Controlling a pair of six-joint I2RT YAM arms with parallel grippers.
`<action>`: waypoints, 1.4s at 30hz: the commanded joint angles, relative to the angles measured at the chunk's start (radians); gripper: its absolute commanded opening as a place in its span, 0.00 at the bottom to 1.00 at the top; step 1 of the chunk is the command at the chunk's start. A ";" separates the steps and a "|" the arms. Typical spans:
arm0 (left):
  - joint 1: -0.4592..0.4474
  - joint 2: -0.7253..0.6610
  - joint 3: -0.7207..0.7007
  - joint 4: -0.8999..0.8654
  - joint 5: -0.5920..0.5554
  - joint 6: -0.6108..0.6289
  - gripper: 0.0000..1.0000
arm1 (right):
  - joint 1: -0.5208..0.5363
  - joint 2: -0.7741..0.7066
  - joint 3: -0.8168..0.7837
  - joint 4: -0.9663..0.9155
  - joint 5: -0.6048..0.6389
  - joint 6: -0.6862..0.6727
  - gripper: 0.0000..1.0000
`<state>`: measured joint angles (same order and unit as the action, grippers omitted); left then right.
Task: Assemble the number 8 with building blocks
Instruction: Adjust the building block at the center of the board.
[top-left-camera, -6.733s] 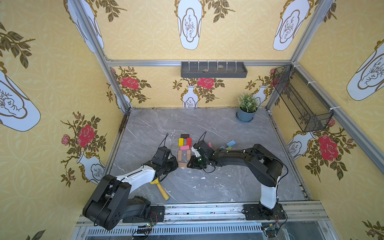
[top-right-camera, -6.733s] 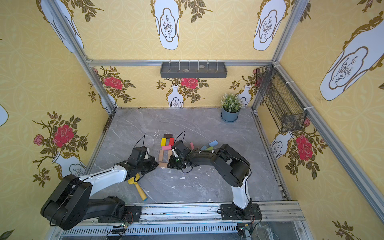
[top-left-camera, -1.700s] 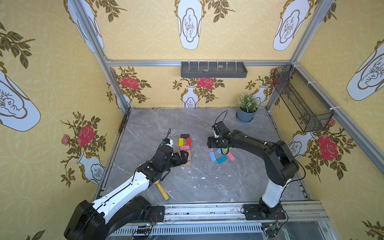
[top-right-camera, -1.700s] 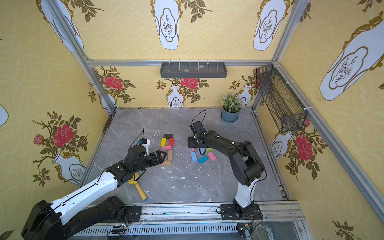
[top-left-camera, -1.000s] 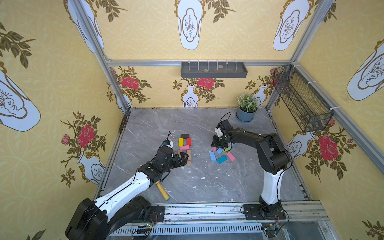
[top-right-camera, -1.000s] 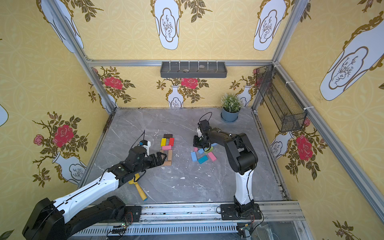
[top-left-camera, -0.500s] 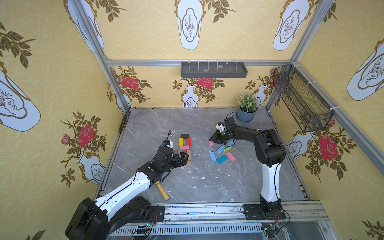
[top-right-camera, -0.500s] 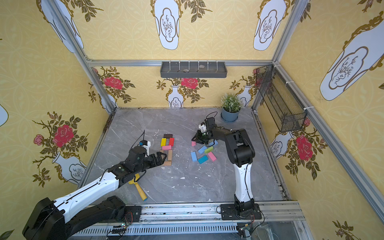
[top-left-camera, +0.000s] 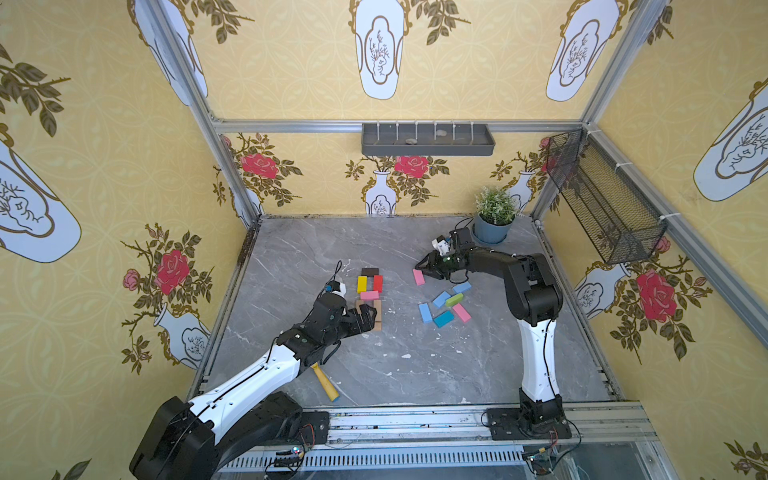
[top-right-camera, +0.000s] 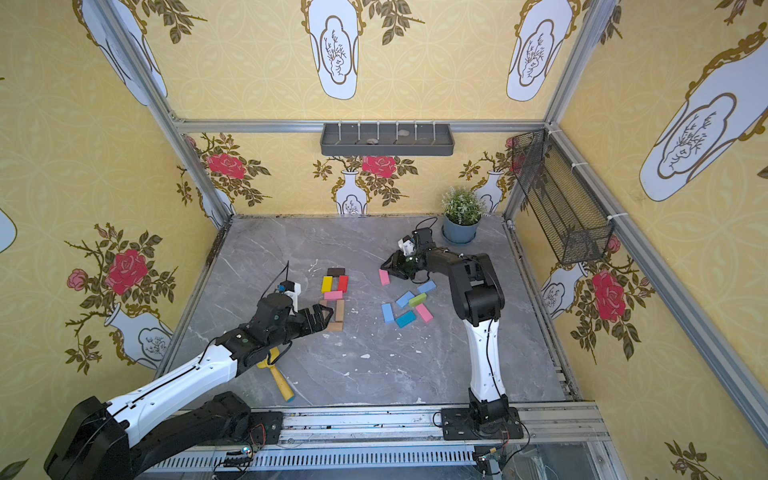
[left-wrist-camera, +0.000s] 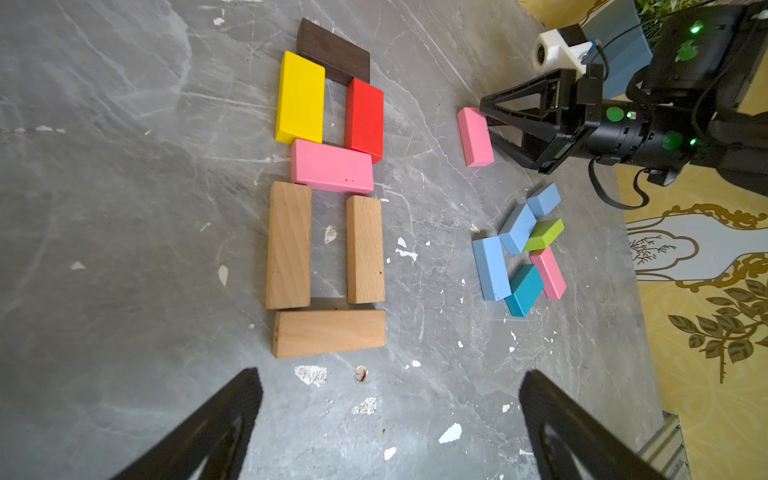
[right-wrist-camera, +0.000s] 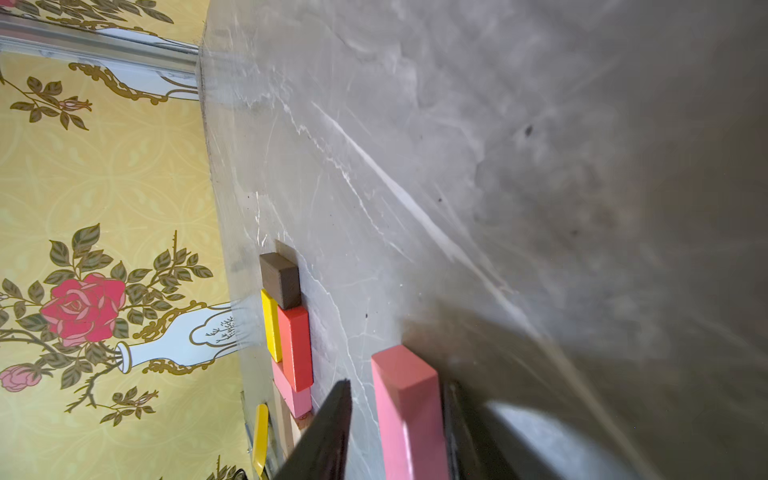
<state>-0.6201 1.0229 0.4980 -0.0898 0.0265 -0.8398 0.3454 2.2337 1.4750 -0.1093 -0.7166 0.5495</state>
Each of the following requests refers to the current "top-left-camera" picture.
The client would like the green artificial plant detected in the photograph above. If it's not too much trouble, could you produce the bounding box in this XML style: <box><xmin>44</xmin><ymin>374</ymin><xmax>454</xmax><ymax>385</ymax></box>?
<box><xmin>476</xmin><ymin>187</ymin><xmax>519</xmax><ymax>226</ymax></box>

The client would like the blue plant pot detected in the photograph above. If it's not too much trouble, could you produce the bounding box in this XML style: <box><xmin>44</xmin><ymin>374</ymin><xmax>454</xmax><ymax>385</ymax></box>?
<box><xmin>473</xmin><ymin>215</ymin><xmax>512</xmax><ymax>245</ymax></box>

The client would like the light blue block far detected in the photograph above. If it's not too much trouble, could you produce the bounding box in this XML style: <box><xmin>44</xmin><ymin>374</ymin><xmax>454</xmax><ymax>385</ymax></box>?
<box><xmin>452</xmin><ymin>282</ymin><xmax>472</xmax><ymax>294</ymax></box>

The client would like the aluminium rail frame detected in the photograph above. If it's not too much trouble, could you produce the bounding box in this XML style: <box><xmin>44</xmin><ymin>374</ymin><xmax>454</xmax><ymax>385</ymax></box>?
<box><xmin>213</xmin><ymin>402</ymin><xmax>676</xmax><ymax>479</ymax></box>

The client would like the green block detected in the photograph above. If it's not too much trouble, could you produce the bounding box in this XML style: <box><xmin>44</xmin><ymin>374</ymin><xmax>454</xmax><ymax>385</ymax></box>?
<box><xmin>445</xmin><ymin>293</ymin><xmax>464</xmax><ymax>308</ymax></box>

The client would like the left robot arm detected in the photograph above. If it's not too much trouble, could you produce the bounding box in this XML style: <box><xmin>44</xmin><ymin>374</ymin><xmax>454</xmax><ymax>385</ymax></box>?
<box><xmin>129</xmin><ymin>291</ymin><xmax>377</xmax><ymax>479</ymax></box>

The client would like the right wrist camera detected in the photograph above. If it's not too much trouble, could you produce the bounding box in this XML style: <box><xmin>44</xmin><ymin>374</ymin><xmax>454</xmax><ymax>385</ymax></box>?
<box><xmin>431</xmin><ymin>227</ymin><xmax>475</xmax><ymax>257</ymax></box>

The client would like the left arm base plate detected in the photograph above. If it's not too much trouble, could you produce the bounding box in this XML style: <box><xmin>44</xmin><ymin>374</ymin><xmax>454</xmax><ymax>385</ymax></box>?
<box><xmin>288</xmin><ymin>411</ymin><xmax>330</xmax><ymax>447</ymax></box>

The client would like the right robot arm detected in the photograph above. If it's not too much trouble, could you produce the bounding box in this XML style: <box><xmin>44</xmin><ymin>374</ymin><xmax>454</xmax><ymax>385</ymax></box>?
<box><xmin>416</xmin><ymin>247</ymin><xmax>565</xmax><ymax>427</ymax></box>

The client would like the teal block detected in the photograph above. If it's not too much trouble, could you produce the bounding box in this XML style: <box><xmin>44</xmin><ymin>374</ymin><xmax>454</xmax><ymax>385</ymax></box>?
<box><xmin>433</xmin><ymin>310</ymin><xmax>455</xmax><ymax>328</ymax></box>

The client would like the grey wall shelf tray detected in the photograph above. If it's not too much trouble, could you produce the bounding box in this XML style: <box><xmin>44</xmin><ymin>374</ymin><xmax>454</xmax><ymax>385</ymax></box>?
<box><xmin>361</xmin><ymin>121</ymin><xmax>496</xmax><ymax>157</ymax></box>

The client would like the yellow toy shovel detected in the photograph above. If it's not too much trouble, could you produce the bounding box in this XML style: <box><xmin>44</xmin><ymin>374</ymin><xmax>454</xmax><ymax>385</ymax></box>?
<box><xmin>311</xmin><ymin>362</ymin><xmax>340</xmax><ymax>402</ymax></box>

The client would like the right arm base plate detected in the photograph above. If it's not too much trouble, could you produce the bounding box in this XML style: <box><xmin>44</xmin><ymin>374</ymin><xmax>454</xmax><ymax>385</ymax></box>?
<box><xmin>482</xmin><ymin>408</ymin><xmax>573</xmax><ymax>443</ymax></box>

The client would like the light blue long block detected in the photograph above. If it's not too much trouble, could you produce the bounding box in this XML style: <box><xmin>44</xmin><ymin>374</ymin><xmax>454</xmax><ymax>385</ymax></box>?
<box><xmin>419</xmin><ymin>303</ymin><xmax>433</xmax><ymax>323</ymax></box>

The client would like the yellow block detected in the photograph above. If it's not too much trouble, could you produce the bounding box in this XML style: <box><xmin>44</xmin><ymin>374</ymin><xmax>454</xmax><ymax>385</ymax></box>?
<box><xmin>356</xmin><ymin>276</ymin><xmax>368</xmax><ymax>293</ymax></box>

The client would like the light blue short block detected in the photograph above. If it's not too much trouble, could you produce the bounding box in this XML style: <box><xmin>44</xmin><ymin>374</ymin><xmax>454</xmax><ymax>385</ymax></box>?
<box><xmin>432</xmin><ymin>291</ymin><xmax>452</xmax><ymax>308</ymax></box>

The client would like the black wire mesh basket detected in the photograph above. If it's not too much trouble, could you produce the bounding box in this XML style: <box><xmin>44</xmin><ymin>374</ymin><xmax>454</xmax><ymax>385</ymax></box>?
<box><xmin>543</xmin><ymin>130</ymin><xmax>667</xmax><ymax>264</ymax></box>

